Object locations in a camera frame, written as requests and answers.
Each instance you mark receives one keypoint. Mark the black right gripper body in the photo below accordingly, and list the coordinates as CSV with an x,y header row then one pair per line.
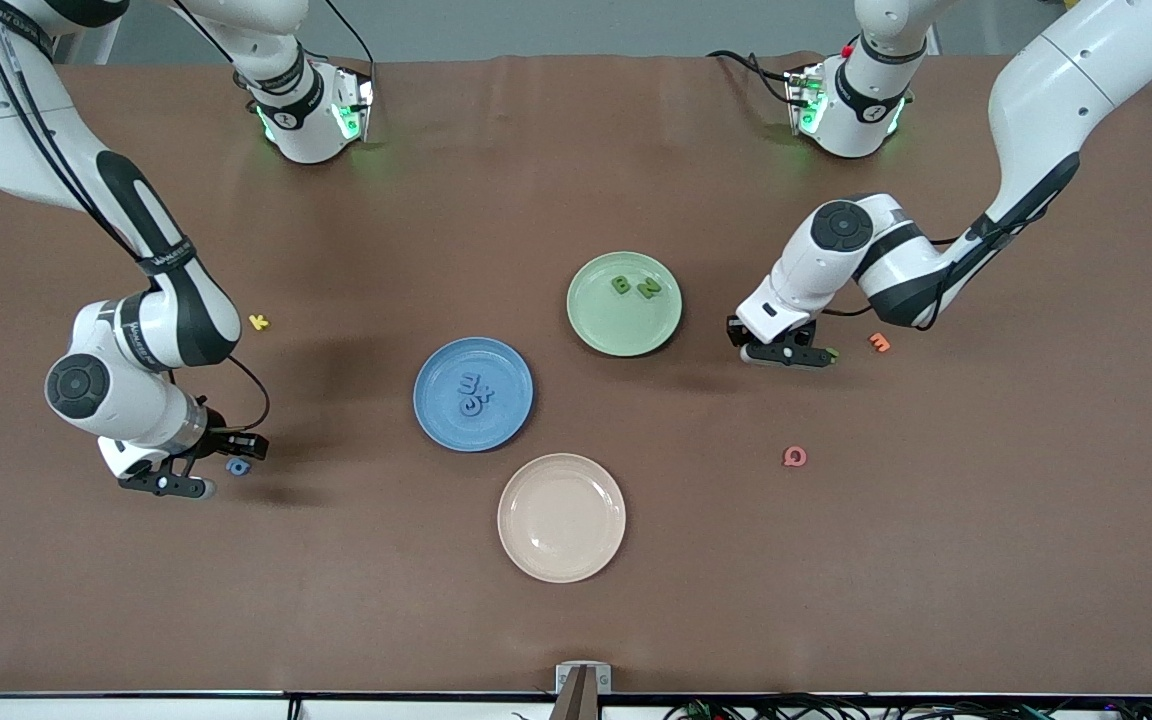
x,y
220,436

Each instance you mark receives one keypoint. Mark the blue foam letter P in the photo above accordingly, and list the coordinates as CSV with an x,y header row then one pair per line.
x,y
238,470

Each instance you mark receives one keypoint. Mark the green foam letter N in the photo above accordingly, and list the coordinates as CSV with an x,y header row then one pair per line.
x,y
648,289

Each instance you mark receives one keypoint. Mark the green foam letter B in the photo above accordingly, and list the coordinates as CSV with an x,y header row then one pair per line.
x,y
621,285

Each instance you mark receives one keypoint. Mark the blue foam letter C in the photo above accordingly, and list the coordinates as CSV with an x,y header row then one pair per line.
x,y
466,407

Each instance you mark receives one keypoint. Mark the blue foam letter E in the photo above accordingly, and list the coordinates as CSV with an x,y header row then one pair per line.
x,y
470,382

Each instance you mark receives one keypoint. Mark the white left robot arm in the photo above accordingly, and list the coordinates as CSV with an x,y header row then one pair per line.
x,y
1056,100

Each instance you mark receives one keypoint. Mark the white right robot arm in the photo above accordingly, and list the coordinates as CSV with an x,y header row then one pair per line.
x,y
126,400

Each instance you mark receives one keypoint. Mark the orange foam letter E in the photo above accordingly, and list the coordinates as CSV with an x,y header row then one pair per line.
x,y
878,342

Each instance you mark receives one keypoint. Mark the green plate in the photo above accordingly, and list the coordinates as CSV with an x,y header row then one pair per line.
x,y
616,325

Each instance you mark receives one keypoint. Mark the pink foam letter Q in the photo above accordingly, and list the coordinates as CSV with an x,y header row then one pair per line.
x,y
786,456

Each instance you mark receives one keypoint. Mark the yellow foam letter K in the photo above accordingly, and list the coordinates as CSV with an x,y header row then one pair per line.
x,y
258,321

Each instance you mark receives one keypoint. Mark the brown table cover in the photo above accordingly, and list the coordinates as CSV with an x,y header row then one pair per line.
x,y
576,180

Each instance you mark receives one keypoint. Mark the blue plate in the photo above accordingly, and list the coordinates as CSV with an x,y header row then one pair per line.
x,y
511,410

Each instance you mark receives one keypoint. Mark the beige plate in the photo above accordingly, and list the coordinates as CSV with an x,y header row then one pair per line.
x,y
561,518

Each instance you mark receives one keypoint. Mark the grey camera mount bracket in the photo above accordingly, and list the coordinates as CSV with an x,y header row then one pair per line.
x,y
583,690

